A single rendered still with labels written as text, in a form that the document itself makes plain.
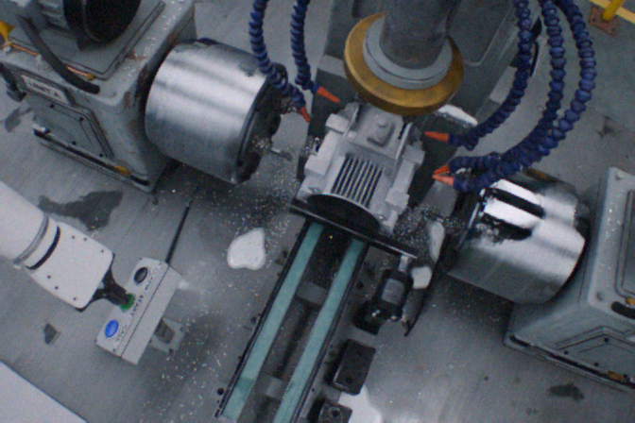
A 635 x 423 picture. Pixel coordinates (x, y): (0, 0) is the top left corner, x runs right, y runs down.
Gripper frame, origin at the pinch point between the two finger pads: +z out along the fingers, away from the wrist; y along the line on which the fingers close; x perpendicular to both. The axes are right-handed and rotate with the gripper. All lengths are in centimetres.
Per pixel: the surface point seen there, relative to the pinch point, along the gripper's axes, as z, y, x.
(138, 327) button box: 4.4, -2.9, -3.5
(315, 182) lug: 13.1, 32.1, -16.9
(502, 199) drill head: 26, 39, -46
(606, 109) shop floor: 163, 184, -33
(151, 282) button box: 2.7, 4.3, -3.3
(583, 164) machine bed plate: 73, 82, -47
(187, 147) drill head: -0.7, 29.3, 2.8
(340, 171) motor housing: 15.1, 36.1, -19.5
